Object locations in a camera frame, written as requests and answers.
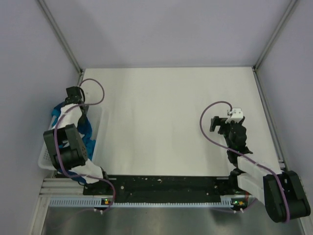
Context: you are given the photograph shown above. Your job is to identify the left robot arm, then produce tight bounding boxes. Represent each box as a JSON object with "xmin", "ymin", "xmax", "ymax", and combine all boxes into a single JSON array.
[{"xmin": 43, "ymin": 86, "xmax": 111, "ymax": 194}]

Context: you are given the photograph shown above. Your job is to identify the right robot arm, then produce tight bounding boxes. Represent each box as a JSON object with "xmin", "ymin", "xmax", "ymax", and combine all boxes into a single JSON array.
[{"xmin": 210, "ymin": 116, "xmax": 311, "ymax": 223}]

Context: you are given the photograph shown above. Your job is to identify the teal t shirt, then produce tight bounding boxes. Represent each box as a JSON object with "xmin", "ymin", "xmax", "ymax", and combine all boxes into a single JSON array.
[{"xmin": 50, "ymin": 102, "xmax": 96, "ymax": 162}]

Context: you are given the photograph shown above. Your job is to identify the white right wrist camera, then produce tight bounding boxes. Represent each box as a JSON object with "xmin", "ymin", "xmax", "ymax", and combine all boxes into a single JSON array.
[{"xmin": 225, "ymin": 108, "xmax": 244, "ymax": 123}]

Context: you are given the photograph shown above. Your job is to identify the left aluminium frame post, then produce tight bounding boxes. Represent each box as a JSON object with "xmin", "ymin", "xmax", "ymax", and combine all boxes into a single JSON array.
[{"xmin": 36, "ymin": 0, "xmax": 83, "ymax": 75}]

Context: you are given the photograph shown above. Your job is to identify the aluminium frame post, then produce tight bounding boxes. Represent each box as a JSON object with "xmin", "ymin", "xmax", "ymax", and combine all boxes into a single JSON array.
[
  {"xmin": 36, "ymin": 0, "xmax": 83, "ymax": 75},
  {"xmin": 253, "ymin": 0, "xmax": 300, "ymax": 71}
]

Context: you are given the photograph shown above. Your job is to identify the aluminium front rail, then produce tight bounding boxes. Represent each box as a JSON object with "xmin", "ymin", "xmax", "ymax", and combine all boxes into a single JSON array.
[{"xmin": 39, "ymin": 178, "xmax": 84, "ymax": 197}]

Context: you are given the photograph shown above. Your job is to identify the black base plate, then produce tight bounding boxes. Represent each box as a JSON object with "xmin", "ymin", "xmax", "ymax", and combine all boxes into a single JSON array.
[{"xmin": 83, "ymin": 175, "xmax": 246, "ymax": 204}]

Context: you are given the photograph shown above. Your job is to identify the grey slotted cable duct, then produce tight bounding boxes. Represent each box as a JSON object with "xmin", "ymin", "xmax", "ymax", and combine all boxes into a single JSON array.
[{"xmin": 49, "ymin": 197, "xmax": 233, "ymax": 208}]

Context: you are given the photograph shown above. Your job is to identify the right aluminium frame post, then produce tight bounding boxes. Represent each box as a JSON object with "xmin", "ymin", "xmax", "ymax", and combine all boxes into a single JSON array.
[{"xmin": 253, "ymin": 0, "xmax": 300, "ymax": 71}]

